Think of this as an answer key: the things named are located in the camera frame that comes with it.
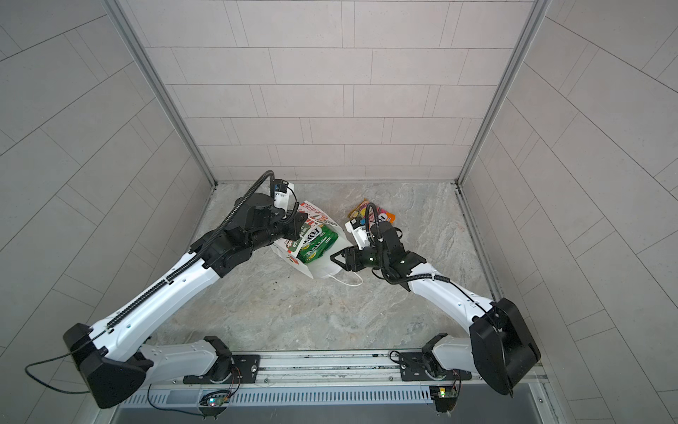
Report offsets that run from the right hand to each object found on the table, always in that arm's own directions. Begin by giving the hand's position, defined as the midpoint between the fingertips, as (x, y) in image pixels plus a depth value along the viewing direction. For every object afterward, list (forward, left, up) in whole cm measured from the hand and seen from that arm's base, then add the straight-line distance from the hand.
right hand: (336, 258), depth 76 cm
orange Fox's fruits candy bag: (+26, -9, -12) cm, 29 cm away
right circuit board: (-33, -26, -17) cm, 46 cm away
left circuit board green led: (-31, +32, -12) cm, 46 cm away
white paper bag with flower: (+5, +6, -12) cm, 14 cm away
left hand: (+6, +5, +15) cm, 17 cm away
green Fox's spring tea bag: (+12, +7, -7) cm, 15 cm away
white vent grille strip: (-29, +44, -16) cm, 55 cm away
